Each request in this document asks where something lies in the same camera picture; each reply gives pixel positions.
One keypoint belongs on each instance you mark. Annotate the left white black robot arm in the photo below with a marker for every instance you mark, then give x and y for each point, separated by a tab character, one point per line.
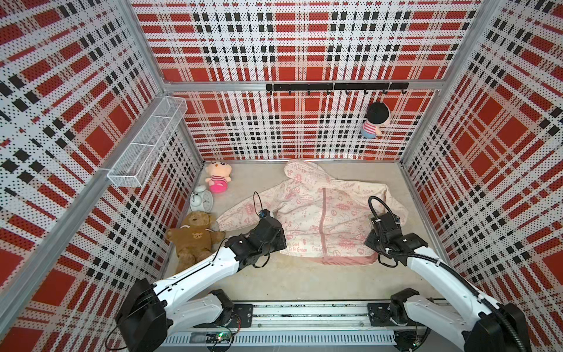
153	311

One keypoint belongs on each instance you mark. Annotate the black hook rail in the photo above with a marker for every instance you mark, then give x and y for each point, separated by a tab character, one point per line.
330	87

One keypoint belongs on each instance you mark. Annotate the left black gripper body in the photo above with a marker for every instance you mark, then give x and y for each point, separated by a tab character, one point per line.
277	243

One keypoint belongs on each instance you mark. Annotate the brown teddy bear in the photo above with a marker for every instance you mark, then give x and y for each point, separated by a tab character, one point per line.
195	239

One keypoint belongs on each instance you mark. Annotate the green circuit board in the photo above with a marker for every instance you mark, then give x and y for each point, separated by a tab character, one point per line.
210	338

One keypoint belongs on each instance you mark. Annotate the black-haired hanging doll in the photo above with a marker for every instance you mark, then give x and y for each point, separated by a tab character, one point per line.
377	117

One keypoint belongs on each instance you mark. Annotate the cream pink printed jacket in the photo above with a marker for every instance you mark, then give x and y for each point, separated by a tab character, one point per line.
327	219

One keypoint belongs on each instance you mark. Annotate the white alarm clock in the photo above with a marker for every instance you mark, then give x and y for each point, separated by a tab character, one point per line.
201	199

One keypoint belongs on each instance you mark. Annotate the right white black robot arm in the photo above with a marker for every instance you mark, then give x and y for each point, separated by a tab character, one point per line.
475	322

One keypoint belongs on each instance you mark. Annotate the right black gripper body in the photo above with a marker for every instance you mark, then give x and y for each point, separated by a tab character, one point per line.
377	243

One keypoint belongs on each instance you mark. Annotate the aluminium front rail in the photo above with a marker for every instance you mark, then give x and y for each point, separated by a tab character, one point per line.
309	324

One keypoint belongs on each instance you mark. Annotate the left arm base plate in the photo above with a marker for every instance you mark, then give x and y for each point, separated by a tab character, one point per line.
240	315

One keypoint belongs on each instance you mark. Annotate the pink pig plush doll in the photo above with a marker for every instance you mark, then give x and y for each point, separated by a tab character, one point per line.
218	177

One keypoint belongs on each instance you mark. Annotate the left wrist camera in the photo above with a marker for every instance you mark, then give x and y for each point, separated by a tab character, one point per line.
264	213

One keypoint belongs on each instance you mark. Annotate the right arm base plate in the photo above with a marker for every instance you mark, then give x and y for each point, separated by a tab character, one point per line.
379	315

